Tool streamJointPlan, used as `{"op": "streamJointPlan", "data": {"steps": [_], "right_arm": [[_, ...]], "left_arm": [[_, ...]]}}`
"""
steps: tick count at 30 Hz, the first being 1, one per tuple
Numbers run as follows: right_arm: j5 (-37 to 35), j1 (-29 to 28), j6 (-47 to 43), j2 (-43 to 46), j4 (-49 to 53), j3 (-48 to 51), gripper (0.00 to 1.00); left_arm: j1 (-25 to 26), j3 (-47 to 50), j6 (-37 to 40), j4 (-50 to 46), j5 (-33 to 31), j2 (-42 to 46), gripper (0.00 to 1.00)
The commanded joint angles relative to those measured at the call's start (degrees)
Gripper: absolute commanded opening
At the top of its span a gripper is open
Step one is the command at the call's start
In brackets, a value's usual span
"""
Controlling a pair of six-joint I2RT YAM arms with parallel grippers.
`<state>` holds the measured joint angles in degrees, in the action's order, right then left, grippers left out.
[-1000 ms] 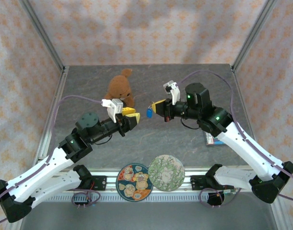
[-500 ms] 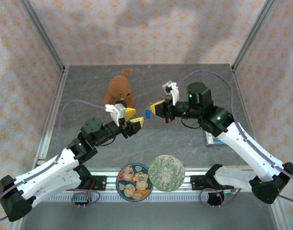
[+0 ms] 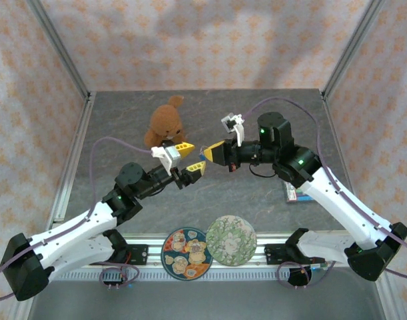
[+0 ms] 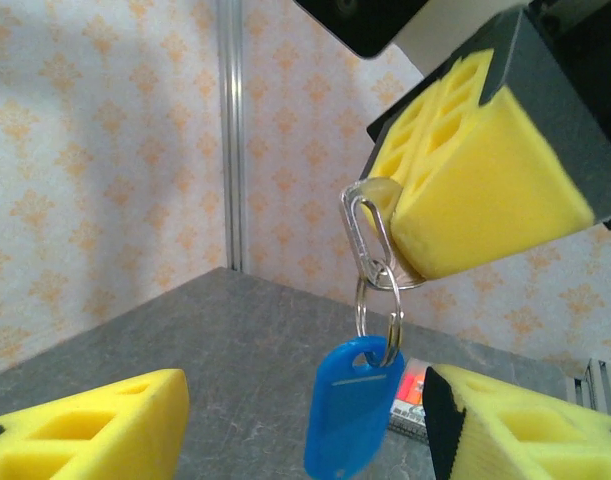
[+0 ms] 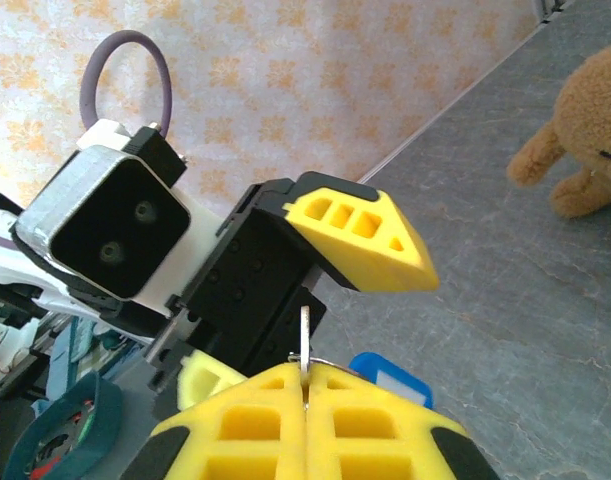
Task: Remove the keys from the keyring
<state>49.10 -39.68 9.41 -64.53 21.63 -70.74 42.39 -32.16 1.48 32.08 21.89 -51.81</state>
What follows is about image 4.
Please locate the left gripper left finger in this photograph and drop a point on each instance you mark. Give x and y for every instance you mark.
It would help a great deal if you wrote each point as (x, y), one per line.
(85, 440)

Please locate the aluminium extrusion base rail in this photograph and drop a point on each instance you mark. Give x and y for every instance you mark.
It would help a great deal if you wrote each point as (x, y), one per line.
(605, 385)

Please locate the crayon box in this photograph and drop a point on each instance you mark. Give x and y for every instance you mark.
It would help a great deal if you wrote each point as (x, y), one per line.
(410, 400)

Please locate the silver keyring clip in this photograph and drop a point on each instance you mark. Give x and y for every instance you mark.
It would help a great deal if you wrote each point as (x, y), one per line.
(352, 235)

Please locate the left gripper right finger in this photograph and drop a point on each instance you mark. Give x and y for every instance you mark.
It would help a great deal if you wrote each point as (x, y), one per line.
(535, 440)

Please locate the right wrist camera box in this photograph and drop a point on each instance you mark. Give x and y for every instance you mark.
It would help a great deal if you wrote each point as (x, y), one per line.
(365, 25)

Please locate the blue plastic key tag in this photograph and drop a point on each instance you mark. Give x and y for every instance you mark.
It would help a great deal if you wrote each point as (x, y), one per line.
(345, 415)

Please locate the aluminium frame post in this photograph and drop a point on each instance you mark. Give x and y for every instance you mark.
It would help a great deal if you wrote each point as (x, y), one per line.
(232, 150)

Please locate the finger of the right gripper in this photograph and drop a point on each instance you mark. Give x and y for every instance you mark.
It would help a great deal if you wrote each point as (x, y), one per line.
(495, 190)
(410, 130)

